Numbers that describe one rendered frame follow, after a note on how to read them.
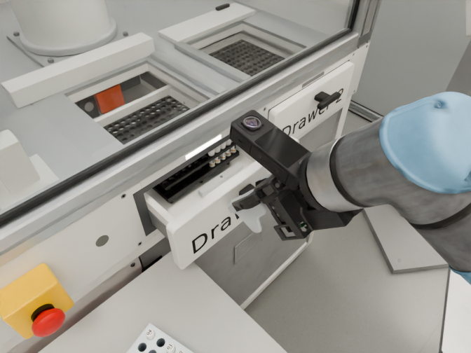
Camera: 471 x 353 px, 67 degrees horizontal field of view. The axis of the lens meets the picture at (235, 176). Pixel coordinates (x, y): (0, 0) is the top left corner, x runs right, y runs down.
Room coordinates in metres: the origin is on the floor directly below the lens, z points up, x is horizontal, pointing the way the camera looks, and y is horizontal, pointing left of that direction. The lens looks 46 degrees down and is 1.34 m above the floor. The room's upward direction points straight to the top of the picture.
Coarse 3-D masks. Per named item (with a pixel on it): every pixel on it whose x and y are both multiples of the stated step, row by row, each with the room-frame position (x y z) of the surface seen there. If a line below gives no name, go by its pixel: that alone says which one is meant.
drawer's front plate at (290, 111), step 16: (352, 64) 0.76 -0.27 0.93; (320, 80) 0.69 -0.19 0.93; (336, 80) 0.72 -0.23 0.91; (304, 96) 0.63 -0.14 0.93; (272, 112) 0.58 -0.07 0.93; (288, 112) 0.60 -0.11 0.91; (304, 112) 0.64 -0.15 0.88; (320, 112) 0.69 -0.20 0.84; (288, 128) 0.60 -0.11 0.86; (304, 128) 0.65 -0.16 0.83
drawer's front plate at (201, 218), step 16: (240, 176) 0.40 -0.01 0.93; (256, 176) 0.41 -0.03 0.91; (224, 192) 0.36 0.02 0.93; (192, 208) 0.33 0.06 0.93; (208, 208) 0.34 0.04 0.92; (224, 208) 0.36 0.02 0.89; (176, 224) 0.30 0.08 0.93; (192, 224) 0.31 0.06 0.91; (208, 224) 0.33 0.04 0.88; (176, 240) 0.29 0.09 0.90; (192, 240) 0.31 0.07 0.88; (208, 240) 0.33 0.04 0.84; (176, 256) 0.29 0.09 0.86; (192, 256) 0.31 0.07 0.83
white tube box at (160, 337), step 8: (144, 328) 0.21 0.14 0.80; (152, 328) 0.21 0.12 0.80; (144, 336) 0.19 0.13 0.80; (160, 336) 0.19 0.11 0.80; (168, 336) 0.19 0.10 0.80; (136, 344) 0.18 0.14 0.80; (144, 344) 0.19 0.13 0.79; (152, 344) 0.18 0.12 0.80; (160, 344) 0.19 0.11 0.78; (176, 344) 0.18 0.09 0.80; (128, 352) 0.17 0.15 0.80; (136, 352) 0.17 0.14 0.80; (144, 352) 0.17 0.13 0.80; (152, 352) 0.18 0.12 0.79; (160, 352) 0.17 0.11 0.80; (176, 352) 0.17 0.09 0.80; (192, 352) 0.17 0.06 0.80
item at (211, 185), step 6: (228, 168) 0.50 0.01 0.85; (234, 168) 0.50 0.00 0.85; (240, 168) 0.50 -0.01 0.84; (222, 174) 0.48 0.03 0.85; (228, 174) 0.48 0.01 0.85; (234, 174) 0.49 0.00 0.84; (216, 180) 0.47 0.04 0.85; (222, 180) 0.47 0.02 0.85; (204, 186) 0.45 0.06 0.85; (210, 186) 0.45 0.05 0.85; (216, 186) 0.46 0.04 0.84; (198, 192) 0.44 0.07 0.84; (204, 192) 0.44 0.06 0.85
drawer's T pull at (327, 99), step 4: (320, 92) 0.67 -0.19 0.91; (324, 92) 0.67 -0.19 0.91; (336, 92) 0.67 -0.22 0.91; (316, 96) 0.66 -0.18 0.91; (320, 96) 0.66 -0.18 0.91; (324, 96) 0.66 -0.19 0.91; (328, 96) 0.66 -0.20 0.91; (332, 96) 0.66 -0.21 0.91; (336, 96) 0.66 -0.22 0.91; (316, 100) 0.66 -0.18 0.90; (320, 100) 0.65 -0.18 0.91; (324, 100) 0.64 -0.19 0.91; (328, 100) 0.64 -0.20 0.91; (332, 100) 0.65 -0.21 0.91; (320, 104) 0.63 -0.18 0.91; (324, 104) 0.63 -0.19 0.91; (328, 104) 0.64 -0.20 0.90; (320, 108) 0.62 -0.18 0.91; (324, 108) 0.63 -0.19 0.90
